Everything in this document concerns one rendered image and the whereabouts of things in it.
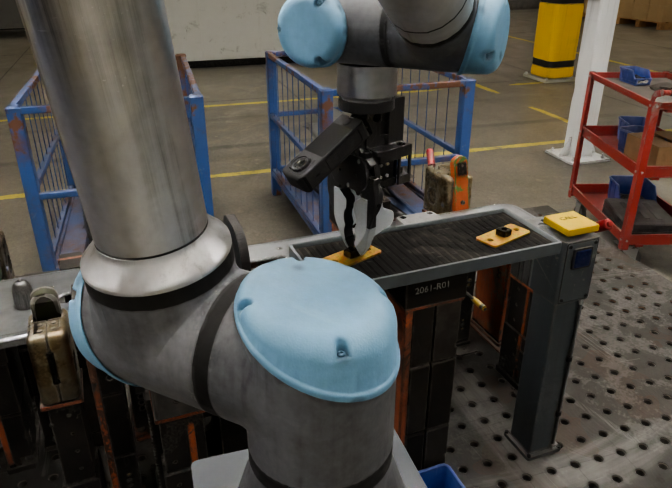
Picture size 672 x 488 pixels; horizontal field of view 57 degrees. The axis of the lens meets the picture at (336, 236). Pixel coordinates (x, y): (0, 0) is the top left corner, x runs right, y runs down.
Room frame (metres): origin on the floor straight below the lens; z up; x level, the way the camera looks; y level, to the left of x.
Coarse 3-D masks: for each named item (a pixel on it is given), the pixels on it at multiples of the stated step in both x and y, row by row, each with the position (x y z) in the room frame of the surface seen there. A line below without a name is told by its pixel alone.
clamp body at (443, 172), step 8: (432, 168) 1.42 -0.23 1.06; (440, 168) 1.42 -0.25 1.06; (448, 168) 1.42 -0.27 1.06; (432, 176) 1.40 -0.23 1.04; (440, 176) 1.37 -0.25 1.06; (448, 176) 1.36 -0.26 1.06; (432, 184) 1.40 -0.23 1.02; (440, 184) 1.37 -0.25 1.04; (448, 184) 1.34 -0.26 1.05; (424, 192) 1.44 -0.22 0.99; (432, 192) 1.41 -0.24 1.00; (440, 192) 1.37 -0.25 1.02; (448, 192) 1.34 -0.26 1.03; (424, 200) 1.43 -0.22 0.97; (432, 200) 1.41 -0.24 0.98; (440, 200) 1.36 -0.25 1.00; (448, 200) 1.34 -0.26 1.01; (432, 208) 1.39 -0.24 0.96; (440, 208) 1.36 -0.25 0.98; (448, 208) 1.34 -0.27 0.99
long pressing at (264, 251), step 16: (480, 208) 1.31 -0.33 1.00; (496, 208) 1.31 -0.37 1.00; (512, 208) 1.31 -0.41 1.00; (288, 240) 1.14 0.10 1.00; (304, 240) 1.14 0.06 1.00; (256, 256) 1.07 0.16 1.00; (272, 256) 1.07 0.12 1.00; (288, 256) 1.07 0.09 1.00; (64, 272) 1.00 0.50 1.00; (0, 288) 0.95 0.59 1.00; (32, 288) 0.95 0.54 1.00; (64, 288) 0.95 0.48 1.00; (0, 304) 0.89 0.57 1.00; (64, 304) 0.89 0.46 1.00; (0, 320) 0.84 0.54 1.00; (16, 320) 0.84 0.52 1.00; (0, 336) 0.79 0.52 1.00; (16, 336) 0.79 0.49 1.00
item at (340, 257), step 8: (352, 248) 0.76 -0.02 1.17; (376, 248) 0.78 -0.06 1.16; (328, 256) 0.75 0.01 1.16; (336, 256) 0.75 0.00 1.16; (344, 256) 0.75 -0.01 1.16; (352, 256) 0.75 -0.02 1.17; (360, 256) 0.75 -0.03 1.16; (368, 256) 0.75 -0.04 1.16; (344, 264) 0.73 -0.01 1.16; (352, 264) 0.73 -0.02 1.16
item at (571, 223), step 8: (544, 216) 0.90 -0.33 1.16; (552, 216) 0.90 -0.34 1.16; (560, 216) 0.90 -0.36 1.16; (568, 216) 0.90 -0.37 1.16; (576, 216) 0.90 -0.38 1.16; (552, 224) 0.88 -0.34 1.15; (560, 224) 0.87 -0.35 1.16; (568, 224) 0.87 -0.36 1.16; (576, 224) 0.87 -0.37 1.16; (584, 224) 0.87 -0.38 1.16; (592, 224) 0.87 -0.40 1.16; (568, 232) 0.85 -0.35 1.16; (576, 232) 0.85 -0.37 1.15; (584, 232) 0.86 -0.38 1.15
